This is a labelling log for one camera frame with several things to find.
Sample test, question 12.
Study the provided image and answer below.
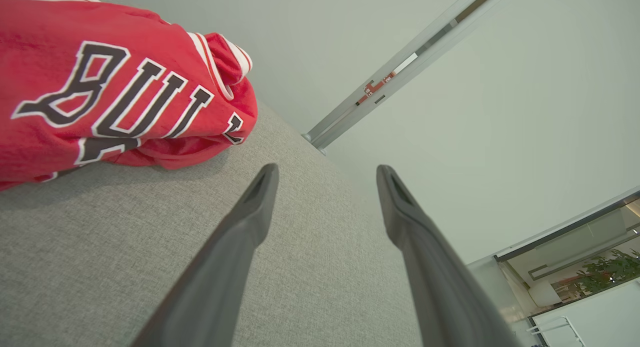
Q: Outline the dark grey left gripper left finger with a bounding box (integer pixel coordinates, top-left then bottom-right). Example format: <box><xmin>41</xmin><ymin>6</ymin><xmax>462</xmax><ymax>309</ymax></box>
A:
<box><xmin>131</xmin><ymin>163</ymin><xmax>279</xmax><ymax>347</ymax></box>

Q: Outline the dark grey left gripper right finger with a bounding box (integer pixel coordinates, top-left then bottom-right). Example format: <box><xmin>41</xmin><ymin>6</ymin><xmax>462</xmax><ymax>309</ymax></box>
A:
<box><xmin>376</xmin><ymin>165</ymin><xmax>523</xmax><ymax>347</ymax></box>

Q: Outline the red jersey with white sleeves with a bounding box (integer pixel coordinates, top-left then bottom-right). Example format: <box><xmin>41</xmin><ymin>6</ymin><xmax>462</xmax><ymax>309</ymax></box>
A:
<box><xmin>0</xmin><ymin>0</ymin><xmax>259</xmax><ymax>192</ymax></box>

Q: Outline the grey fabric sofa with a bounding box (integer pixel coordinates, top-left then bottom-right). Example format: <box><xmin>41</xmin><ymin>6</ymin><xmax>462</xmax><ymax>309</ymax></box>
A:
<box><xmin>0</xmin><ymin>99</ymin><xmax>426</xmax><ymax>347</ymax></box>

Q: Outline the green leafy plant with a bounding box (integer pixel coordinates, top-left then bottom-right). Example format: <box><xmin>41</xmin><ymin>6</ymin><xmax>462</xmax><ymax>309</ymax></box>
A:
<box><xmin>574</xmin><ymin>249</ymin><xmax>640</xmax><ymax>296</ymax></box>

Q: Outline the dark window frame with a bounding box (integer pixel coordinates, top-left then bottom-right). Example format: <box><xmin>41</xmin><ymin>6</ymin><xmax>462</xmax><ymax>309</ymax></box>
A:
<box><xmin>492</xmin><ymin>187</ymin><xmax>640</xmax><ymax>264</ymax></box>

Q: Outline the grey metal partition post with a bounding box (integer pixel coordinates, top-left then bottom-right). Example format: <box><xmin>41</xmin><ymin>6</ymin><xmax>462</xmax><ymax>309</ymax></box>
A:
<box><xmin>302</xmin><ymin>0</ymin><xmax>507</xmax><ymax>156</ymax></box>

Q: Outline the red sticker on post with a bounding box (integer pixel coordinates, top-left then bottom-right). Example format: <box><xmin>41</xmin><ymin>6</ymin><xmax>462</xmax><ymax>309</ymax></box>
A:
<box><xmin>355</xmin><ymin>71</ymin><xmax>397</xmax><ymax>107</ymax></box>

